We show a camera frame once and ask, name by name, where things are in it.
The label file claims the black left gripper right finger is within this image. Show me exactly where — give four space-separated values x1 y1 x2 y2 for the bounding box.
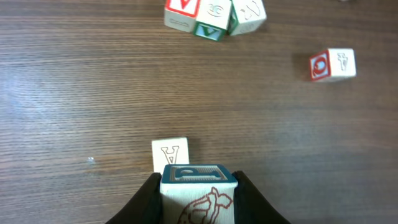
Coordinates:
232 170 290 224

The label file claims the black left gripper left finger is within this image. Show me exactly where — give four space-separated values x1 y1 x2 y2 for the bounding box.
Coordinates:
106 172 162 224

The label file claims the blue P letter block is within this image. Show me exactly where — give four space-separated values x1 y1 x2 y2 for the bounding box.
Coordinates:
160 164 238 224

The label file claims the plain block red side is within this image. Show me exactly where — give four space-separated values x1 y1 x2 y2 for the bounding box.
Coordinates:
309 48 356 83

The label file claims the green V block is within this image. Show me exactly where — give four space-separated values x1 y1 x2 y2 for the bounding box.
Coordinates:
193 0 232 42

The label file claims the plain block with drawing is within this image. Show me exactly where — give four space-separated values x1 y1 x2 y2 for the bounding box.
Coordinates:
228 0 267 36

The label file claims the red V block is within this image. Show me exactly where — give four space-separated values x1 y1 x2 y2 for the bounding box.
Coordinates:
164 0 201 33

